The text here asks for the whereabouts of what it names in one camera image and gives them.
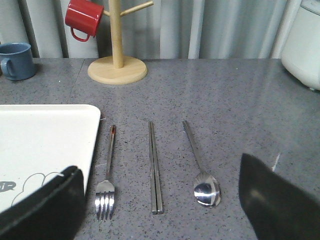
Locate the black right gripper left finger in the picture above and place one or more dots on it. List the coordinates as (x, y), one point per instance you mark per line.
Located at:
(53, 212)

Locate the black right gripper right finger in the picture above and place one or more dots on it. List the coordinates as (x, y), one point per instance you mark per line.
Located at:
(276, 209)

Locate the silver metal fork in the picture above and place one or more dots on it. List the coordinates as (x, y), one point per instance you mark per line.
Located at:
(105, 190)

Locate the silver metal spoon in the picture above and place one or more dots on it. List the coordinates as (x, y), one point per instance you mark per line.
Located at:
(206, 188)

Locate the metal chopstick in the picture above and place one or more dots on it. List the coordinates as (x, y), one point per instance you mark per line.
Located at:
(153, 192)
(159, 200)

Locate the cream rabbit serving tray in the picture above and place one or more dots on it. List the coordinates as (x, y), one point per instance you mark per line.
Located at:
(39, 141)

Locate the blue enamel mug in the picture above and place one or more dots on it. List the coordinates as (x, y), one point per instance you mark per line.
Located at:
(16, 61)

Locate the wooden mug tree stand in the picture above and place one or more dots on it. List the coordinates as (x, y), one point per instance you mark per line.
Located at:
(118, 69)

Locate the white rice cooker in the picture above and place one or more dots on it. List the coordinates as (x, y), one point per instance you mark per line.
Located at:
(301, 52)

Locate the red enamel mug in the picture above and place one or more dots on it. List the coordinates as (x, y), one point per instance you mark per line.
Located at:
(84, 16)

